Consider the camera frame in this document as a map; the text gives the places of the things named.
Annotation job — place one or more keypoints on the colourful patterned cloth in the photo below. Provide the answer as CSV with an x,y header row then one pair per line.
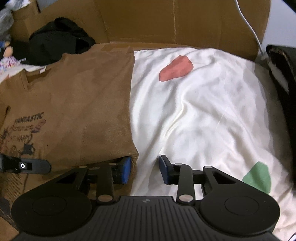
x,y
8,64

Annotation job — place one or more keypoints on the black clothing pile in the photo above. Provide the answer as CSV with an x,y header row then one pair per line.
x,y
57,41

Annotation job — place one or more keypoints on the bear print bed sheet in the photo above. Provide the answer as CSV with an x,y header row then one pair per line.
x,y
208,111

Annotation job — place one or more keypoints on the cardboard sheet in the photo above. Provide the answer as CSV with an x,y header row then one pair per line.
x,y
161,20

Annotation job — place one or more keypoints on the clear plastic bag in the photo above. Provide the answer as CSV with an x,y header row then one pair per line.
x,y
5,23

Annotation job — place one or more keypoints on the teddy bear in blue shirt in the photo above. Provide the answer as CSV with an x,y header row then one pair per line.
x,y
7,51

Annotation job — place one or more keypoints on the flat black cloth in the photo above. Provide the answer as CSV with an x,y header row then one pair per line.
x,y
19,49

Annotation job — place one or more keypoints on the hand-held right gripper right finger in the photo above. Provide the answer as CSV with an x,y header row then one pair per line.
x,y
163,170

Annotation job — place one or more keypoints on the brown printed t-shirt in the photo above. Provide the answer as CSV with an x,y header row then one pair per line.
x,y
81,104

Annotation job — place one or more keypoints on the black chair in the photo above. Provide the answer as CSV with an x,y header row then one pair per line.
x,y
286,104

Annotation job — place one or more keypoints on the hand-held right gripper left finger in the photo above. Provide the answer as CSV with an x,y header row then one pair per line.
x,y
126,170

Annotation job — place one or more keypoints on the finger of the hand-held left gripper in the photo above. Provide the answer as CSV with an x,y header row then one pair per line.
x,y
34,166

